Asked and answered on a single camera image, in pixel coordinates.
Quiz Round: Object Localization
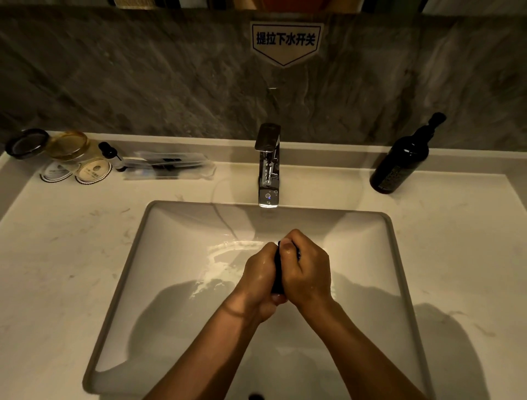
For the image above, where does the person's right hand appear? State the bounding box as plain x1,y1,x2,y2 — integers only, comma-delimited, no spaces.
278,229,334,310

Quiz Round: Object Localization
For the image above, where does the person's left hand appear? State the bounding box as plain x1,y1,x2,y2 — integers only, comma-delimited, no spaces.
229,242,289,324

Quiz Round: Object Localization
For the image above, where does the small black cloth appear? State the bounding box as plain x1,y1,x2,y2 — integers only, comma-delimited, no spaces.
271,239,301,296

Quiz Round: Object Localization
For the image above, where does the person's left forearm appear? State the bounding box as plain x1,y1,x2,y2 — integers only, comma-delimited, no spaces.
144,289,264,400

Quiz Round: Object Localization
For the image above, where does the person's right forearm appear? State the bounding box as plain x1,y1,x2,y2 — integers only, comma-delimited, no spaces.
296,295,429,400

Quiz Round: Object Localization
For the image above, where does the chrome sink faucet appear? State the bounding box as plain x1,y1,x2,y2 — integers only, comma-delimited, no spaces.
254,122,282,209

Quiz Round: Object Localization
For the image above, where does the white rectangular sink basin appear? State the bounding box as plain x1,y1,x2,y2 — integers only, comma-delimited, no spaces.
82,200,436,400

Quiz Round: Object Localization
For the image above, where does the clear plastic-wrapped toiletry packet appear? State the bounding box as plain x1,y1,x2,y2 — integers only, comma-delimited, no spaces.
123,151,217,181

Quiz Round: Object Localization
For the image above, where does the black pump soap bottle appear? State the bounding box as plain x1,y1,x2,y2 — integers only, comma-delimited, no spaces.
369,112,448,195

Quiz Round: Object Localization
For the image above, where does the small black-capped bottle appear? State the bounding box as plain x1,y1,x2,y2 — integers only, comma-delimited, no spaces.
97,141,127,172

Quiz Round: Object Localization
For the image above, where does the round white paper coaster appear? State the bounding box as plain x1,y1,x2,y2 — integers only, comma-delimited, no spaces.
40,161,75,184
75,159,113,185

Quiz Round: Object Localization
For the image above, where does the glass cup with golden lid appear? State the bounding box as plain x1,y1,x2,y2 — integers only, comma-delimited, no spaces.
46,130,90,162

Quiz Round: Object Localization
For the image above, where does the white wall sign sticker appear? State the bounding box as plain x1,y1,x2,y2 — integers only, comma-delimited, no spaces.
250,21,325,69

